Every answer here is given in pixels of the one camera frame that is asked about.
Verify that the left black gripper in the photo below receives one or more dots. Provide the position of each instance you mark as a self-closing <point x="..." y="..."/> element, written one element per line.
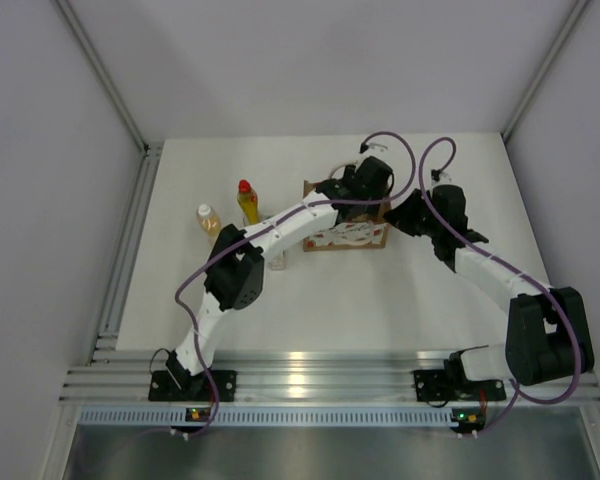
<point x="349" y="169"/>

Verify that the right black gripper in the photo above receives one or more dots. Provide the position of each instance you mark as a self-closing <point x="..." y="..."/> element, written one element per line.
<point x="401" y="216"/>

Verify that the burlap watermelon canvas bag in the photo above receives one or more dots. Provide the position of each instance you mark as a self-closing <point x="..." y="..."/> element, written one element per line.
<point x="357" y="234"/>

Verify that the grey cap clear bottle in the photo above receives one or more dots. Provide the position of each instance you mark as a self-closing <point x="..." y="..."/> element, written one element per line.
<point x="278" y="262"/>

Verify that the red cap yellow bottle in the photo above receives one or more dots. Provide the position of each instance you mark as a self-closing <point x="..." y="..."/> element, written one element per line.
<point x="247" y="199"/>

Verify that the white cap amber bottle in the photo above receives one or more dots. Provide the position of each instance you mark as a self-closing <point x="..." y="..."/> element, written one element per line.
<point x="209" y="222"/>

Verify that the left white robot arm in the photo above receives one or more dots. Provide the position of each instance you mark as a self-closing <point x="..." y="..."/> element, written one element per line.
<point x="233" y="277"/>

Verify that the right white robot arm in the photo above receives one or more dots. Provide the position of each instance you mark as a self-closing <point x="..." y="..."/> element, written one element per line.
<point x="547" y="335"/>

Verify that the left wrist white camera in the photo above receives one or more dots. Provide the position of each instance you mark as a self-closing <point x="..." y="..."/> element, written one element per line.
<point x="372" y="148"/>

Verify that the wrist white camera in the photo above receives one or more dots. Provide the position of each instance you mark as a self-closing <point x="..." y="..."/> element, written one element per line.
<point x="372" y="148"/>
<point x="439" y="178"/>

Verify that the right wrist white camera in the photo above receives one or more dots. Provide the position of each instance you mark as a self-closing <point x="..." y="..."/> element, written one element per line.
<point x="439" y="178"/>

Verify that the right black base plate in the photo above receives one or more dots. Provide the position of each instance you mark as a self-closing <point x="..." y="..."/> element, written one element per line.
<point x="436" y="388"/>

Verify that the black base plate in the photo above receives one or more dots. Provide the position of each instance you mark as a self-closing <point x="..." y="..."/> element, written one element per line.
<point x="163" y="388"/>
<point x="436" y="388"/>

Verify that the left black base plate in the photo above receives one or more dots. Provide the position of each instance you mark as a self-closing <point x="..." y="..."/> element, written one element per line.
<point x="163" y="388"/>

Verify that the aluminium extrusion rail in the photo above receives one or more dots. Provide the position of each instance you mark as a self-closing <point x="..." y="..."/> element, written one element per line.
<point x="263" y="377"/>

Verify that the white slotted cable duct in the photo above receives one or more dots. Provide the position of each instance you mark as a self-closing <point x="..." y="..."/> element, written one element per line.
<point x="180" y="416"/>

